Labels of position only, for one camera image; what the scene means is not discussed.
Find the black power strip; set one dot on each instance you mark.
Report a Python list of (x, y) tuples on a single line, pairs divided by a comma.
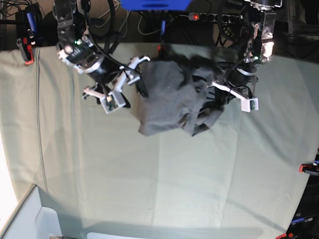
[(213, 17)]

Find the red black clamp right edge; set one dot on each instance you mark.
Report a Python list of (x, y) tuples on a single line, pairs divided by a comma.
[(311, 169)]

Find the red clamp bottom right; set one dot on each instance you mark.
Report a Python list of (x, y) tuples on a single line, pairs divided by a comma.
[(286, 236)]

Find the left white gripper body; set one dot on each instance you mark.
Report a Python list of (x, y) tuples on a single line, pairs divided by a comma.
[(227, 92)]

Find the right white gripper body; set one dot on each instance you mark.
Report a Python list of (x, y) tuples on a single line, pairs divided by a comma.
[(113, 99)]

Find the red black clamp top left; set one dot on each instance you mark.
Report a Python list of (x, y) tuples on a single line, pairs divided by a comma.
[(26, 31)]

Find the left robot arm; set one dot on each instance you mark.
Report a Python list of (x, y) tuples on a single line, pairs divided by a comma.
[(252, 37)]

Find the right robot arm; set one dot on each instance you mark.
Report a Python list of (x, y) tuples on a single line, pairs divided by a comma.
[(78, 49)]

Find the red black clamp top centre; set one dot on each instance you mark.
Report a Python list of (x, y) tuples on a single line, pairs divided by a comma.
[(161, 39)]

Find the white storage bin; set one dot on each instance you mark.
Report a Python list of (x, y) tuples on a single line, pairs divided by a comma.
[(32, 220)]

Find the red black clamp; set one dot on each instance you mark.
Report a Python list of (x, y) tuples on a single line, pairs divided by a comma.
[(26, 31), (161, 39)]

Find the grey t-shirt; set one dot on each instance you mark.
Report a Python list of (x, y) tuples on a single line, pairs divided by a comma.
[(180, 93)]

